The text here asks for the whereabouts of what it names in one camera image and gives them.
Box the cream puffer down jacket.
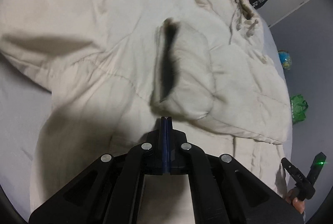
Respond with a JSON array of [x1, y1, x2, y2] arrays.
[[0, 0, 294, 224]]

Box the person's right hand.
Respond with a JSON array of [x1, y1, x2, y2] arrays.
[[285, 187, 305, 214]]

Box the blue globe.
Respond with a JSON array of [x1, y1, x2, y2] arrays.
[[278, 50, 292, 70]]

